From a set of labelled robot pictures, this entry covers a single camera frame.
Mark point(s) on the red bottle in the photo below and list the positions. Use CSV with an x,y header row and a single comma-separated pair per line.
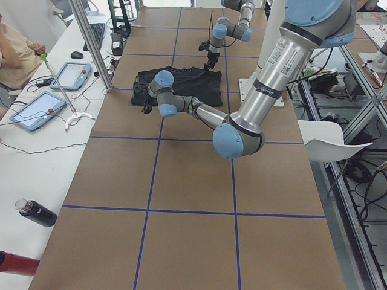
x,y
16,264

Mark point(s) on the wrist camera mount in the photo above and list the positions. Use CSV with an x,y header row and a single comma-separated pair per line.
x,y
204,46
147,108

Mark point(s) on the black keyboard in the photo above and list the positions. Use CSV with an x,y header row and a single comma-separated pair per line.
x,y
98,30

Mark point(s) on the aluminium frame post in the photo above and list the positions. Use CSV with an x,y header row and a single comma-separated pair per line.
x,y
88,36

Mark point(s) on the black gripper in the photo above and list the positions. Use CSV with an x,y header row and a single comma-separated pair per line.
x,y
147,108
213,56

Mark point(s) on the black water bottle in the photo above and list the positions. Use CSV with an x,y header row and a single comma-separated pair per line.
x,y
35,212

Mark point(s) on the white chair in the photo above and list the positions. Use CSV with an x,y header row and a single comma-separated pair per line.
x,y
324,141

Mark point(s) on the black graphic t-shirt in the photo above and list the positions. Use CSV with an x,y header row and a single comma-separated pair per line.
x,y
205,86

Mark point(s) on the seated person beige shirt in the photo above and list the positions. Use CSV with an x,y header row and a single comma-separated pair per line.
x,y
20,58

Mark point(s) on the black computer mouse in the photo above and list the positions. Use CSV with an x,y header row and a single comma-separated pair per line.
x,y
76,55

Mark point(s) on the upper teach pendant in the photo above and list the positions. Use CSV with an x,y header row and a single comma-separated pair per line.
x,y
73,75

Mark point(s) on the lower teach pendant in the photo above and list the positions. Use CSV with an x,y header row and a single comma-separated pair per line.
x,y
37,112

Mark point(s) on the teach pendant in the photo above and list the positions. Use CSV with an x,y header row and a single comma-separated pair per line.
x,y
73,75
37,112

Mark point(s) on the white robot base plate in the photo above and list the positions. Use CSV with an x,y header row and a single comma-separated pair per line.
x,y
245,85

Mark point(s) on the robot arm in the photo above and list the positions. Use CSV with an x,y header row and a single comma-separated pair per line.
x,y
307,25
224,27

